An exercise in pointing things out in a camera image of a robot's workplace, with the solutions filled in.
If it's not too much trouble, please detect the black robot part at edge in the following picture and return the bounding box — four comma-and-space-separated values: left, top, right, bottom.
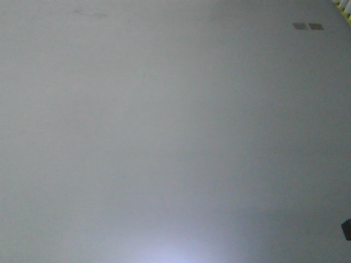
341, 219, 351, 241

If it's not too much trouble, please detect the yellow white object at corner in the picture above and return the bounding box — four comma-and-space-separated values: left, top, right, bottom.
332, 0, 351, 24

